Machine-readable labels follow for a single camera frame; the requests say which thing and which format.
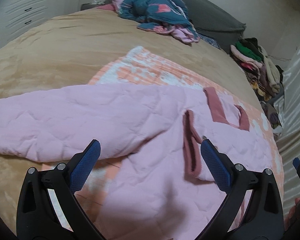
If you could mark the orange white plaid blanket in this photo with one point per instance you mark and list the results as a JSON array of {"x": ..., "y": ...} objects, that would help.
[{"x": 150, "y": 67}]

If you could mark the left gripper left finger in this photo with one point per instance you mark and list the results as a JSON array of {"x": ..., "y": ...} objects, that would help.
[{"x": 36, "y": 217}]

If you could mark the blue pink floral quilt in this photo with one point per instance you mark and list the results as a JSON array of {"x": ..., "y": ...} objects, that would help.
[{"x": 164, "y": 17}]

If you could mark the dark grey headboard cushion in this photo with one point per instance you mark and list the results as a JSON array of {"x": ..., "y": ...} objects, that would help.
[{"x": 214, "y": 22}]

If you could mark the right hand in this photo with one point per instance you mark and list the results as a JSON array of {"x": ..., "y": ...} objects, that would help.
[{"x": 291, "y": 213}]

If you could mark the pile of assorted clothes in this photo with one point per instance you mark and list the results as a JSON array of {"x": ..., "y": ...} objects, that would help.
[{"x": 263, "y": 75}]

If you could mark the tan bed cover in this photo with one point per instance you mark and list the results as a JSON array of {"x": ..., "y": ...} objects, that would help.
[{"x": 71, "y": 49}]

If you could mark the white satin curtain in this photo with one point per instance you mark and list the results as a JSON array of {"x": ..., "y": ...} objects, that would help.
[{"x": 288, "y": 143}]

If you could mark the pink quilted jacket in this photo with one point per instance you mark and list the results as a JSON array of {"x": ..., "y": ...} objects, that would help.
[{"x": 163, "y": 189}]

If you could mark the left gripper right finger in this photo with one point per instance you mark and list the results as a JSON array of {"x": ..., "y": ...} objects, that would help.
[{"x": 252, "y": 208}]

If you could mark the white wardrobe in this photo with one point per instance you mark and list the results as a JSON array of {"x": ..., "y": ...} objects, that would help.
[{"x": 18, "y": 16}]

